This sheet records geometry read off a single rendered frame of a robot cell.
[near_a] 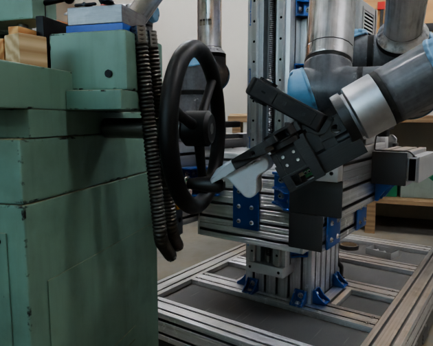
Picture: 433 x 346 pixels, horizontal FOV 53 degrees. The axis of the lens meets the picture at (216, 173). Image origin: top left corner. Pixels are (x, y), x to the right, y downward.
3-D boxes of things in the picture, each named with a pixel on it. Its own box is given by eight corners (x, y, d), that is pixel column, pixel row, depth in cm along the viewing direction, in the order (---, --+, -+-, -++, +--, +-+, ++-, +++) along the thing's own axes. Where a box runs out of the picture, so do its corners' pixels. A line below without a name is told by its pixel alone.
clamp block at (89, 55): (126, 89, 65) (124, 27, 64) (49, 91, 69) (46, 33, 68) (164, 95, 79) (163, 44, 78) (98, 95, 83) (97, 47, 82)
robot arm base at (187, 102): (190, 121, 154) (190, 93, 153) (225, 121, 146) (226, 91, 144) (161, 121, 142) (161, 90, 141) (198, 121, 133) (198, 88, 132)
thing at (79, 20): (123, 30, 66) (121, -8, 65) (60, 33, 69) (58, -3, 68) (157, 44, 78) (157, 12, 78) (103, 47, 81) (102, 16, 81)
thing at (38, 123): (29, 138, 59) (28, 108, 59) (-89, 136, 65) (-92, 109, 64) (151, 130, 97) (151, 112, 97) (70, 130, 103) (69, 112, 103)
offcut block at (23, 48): (33, 69, 65) (31, 40, 65) (48, 68, 63) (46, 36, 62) (5, 66, 62) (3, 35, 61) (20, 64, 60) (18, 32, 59)
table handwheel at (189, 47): (211, 1, 70) (239, 125, 92) (101, 9, 75) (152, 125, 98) (164, 133, 53) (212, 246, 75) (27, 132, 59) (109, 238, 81)
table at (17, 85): (20, 105, 44) (16, 44, 43) (-193, 107, 52) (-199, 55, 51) (202, 112, 102) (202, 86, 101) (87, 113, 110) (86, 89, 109)
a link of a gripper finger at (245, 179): (221, 213, 60) (279, 183, 58) (201, 176, 60) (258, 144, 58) (227, 209, 63) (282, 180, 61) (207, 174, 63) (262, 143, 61)
